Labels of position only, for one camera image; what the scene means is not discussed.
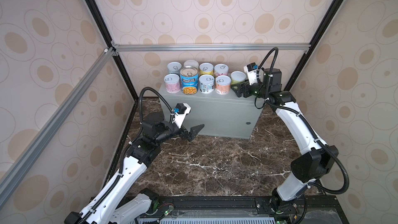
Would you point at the peach label white-lid can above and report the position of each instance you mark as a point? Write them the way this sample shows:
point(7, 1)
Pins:
point(222, 84)

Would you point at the blue label white-lid can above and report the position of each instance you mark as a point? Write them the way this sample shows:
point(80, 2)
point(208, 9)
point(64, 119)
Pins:
point(206, 83)

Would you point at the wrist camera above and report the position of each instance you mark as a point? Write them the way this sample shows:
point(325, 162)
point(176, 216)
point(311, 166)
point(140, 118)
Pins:
point(180, 112)
point(252, 73)

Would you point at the green orange label can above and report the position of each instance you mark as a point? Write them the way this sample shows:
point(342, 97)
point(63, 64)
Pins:
point(192, 63)

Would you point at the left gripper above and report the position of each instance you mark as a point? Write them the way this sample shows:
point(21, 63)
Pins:
point(192, 134)

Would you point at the right black corner post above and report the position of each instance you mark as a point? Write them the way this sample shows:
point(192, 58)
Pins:
point(321, 30)

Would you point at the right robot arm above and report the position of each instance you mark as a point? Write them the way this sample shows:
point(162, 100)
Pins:
point(316, 158)

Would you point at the grey metal cabinet box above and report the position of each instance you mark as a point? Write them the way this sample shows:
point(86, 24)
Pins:
point(223, 115)

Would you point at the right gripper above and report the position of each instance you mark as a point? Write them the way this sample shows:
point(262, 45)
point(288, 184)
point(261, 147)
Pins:
point(246, 85)

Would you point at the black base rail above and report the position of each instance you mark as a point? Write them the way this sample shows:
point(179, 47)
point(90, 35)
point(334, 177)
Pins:
point(323, 209)

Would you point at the left black corner post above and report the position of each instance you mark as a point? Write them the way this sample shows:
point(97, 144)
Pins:
point(103, 29)

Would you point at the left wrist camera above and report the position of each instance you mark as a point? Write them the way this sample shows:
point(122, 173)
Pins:
point(180, 112)

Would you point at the horizontal aluminium rail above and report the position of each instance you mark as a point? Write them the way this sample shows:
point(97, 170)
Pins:
point(209, 47)

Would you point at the pink label white-lid can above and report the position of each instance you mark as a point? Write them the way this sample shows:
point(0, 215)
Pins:
point(172, 83)

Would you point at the black corner post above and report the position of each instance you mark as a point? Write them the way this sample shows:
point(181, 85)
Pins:
point(103, 29)
point(321, 30)

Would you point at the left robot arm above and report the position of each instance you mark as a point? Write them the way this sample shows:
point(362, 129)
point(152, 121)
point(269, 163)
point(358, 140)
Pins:
point(118, 180)

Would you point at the green yellow label can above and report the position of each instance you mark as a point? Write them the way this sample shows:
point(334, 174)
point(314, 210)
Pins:
point(237, 78)

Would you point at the left diagonal aluminium rail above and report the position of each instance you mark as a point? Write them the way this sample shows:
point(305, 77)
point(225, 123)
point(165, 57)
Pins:
point(23, 164)

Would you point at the teal label white-lid can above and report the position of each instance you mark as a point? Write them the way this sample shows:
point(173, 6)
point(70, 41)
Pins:
point(174, 68)

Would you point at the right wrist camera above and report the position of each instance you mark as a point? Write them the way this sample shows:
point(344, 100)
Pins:
point(252, 73)

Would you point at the yellow label white-lid can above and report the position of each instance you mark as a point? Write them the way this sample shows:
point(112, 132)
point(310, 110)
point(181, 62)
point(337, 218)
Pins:
point(206, 69)

